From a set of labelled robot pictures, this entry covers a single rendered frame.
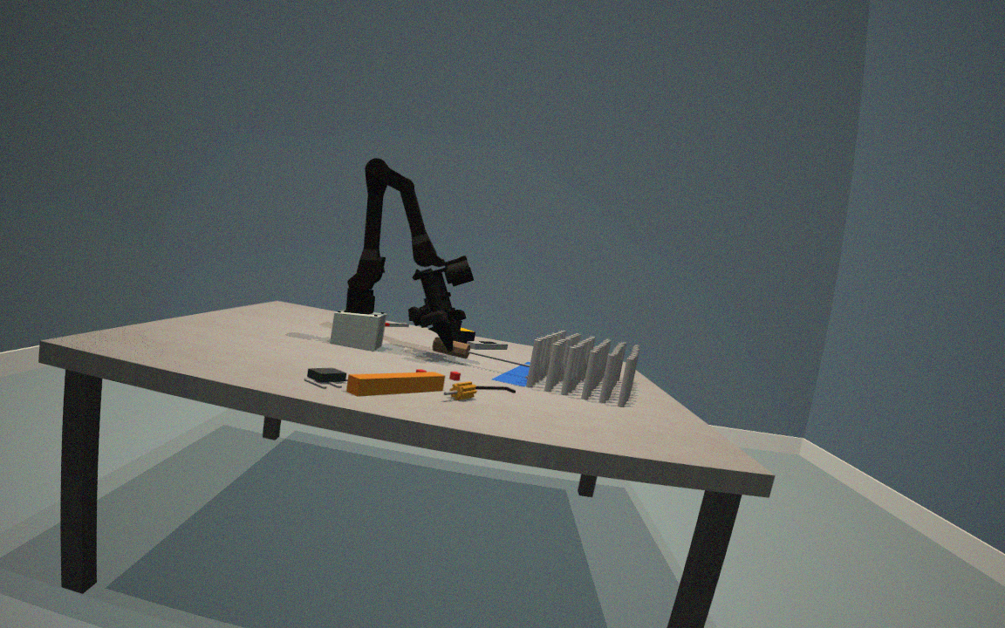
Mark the blue tape strip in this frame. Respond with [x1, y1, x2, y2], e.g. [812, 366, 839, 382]
[492, 365, 530, 387]

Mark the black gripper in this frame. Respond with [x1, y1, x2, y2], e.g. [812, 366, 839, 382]
[420, 289, 466, 352]

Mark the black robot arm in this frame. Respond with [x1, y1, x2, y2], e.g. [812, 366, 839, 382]
[345, 158, 474, 315]

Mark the orange rectangular block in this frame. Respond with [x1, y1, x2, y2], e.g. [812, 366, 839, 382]
[346, 372, 445, 397]

